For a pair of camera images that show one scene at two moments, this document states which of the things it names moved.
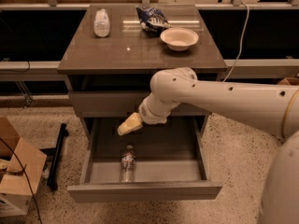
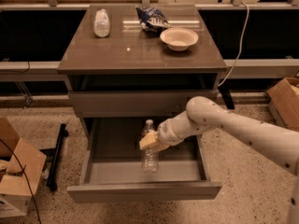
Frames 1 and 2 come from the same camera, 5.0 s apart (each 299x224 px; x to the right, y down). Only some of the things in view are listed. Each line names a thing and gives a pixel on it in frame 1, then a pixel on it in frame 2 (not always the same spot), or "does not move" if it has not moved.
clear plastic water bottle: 128,165 → 149,158
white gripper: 149,114 → 165,134
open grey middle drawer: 169,163 does not move
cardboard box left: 15,196 does not move
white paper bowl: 179,38 does not move
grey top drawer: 121,104 does not move
